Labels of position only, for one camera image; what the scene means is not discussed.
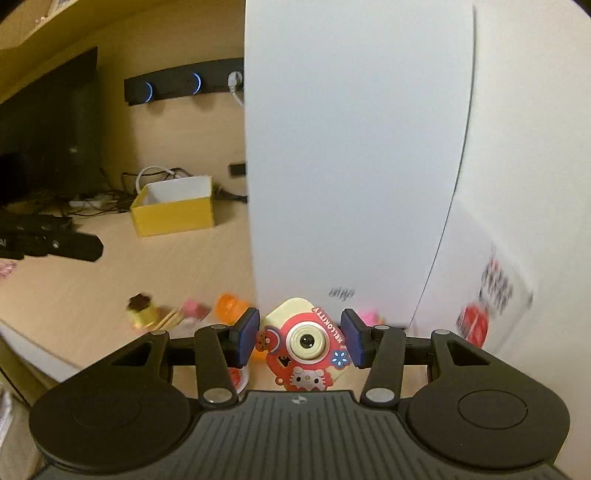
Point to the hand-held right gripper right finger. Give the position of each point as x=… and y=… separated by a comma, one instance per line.
x=353, y=337

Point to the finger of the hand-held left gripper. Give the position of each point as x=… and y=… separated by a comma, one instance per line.
x=69, y=247
x=41, y=224

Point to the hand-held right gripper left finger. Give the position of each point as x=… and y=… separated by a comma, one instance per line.
x=247, y=334

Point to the pink toy camera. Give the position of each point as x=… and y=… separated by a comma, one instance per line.
x=304, y=350

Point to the small gold and brown item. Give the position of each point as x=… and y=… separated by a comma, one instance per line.
x=141, y=314

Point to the pink patterned item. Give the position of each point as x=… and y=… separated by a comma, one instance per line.
x=7, y=270

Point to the small pink toy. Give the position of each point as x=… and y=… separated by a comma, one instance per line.
x=373, y=317

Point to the small orange cup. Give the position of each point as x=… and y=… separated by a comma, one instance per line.
x=230, y=308

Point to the white power strip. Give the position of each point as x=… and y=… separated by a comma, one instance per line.
x=90, y=201

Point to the wooden stick with pink cap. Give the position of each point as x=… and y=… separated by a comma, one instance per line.
x=184, y=313

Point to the black monitor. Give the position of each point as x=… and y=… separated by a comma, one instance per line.
x=46, y=134

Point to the yellow open box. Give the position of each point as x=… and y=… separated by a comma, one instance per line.
x=175, y=214

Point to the large white cardboard box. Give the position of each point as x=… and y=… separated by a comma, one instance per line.
x=360, y=152

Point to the wooden shelf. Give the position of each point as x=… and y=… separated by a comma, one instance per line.
x=27, y=27

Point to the black wall socket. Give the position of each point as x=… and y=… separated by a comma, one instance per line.
x=237, y=169

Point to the black wall power strip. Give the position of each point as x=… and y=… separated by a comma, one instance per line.
x=171, y=85

